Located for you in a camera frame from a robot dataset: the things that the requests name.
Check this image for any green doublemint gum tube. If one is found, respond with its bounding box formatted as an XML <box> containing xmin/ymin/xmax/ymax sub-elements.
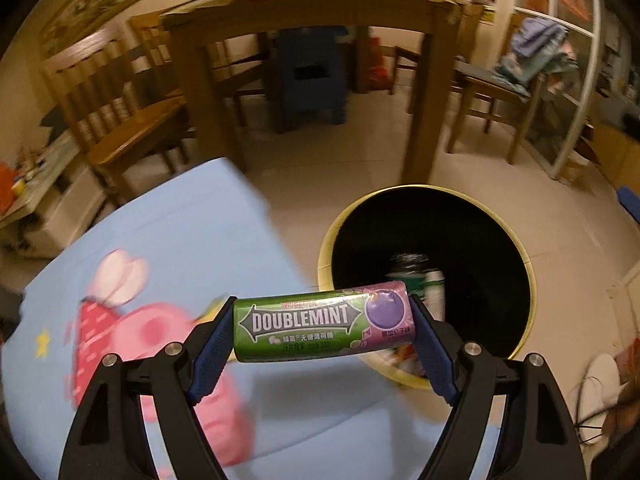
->
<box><xmin>233</xmin><ymin>281</ymin><xmax>416</xmax><ymax>362</ymax></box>

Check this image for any clear plastic water bottle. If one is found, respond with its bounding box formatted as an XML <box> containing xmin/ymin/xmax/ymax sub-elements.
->
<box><xmin>388</xmin><ymin>254</ymin><xmax>445</xmax><ymax>322</ymax></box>

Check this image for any black round trash bin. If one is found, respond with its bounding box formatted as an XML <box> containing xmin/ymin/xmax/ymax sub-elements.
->
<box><xmin>318</xmin><ymin>184</ymin><xmax>537</xmax><ymax>400</ymax></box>

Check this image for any blue cartoon tablecloth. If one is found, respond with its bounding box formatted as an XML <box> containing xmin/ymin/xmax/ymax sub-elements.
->
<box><xmin>1</xmin><ymin>159</ymin><xmax>448</xmax><ymax>479</ymax></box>

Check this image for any white coffee table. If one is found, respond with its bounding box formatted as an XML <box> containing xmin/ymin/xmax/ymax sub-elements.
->
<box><xmin>1</xmin><ymin>132</ymin><xmax>106</xmax><ymax>259</ymax></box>

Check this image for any orange plastic bag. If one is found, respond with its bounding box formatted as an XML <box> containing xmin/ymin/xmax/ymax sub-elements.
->
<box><xmin>0</xmin><ymin>162</ymin><xmax>17</xmax><ymax>216</ymax></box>

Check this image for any front wooden chair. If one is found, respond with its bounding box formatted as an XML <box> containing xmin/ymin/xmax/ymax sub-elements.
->
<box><xmin>43</xmin><ymin>24</ymin><xmax>195</xmax><ymax>207</ymax></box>

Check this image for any wooden chair with clothes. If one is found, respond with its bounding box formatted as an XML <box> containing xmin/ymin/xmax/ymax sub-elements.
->
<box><xmin>446</xmin><ymin>11</ymin><xmax>544</xmax><ymax>162</ymax></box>

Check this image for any blue clothes pile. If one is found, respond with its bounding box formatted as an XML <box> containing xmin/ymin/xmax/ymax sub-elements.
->
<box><xmin>492</xmin><ymin>18</ymin><xmax>578</xmax><ymax>96</ymax></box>

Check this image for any far wooden chair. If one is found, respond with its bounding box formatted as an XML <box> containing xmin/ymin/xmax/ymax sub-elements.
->
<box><xmin>383</xmin><ymin>0</ymin><xmax>485</xmax><ymax>96</ymax></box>

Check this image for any blue plastic stool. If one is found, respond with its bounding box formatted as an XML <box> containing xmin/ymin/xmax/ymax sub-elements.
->
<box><xmin>276</xmin><ymin>26</ymin><xmax>347</xmax><ymax>131</ymax></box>

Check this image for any wooden dining table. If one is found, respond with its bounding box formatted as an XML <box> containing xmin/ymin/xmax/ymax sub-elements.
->
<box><xmin>160</xmin><ymin>0</ymin><xmax>468</xmax><ymax>184</ymax></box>

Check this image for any horse painting gold frame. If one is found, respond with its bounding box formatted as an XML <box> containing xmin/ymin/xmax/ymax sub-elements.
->
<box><xmin>39</xmin><ymin>0</ymin><xmax>140</xmax><ymax>58</ymax></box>

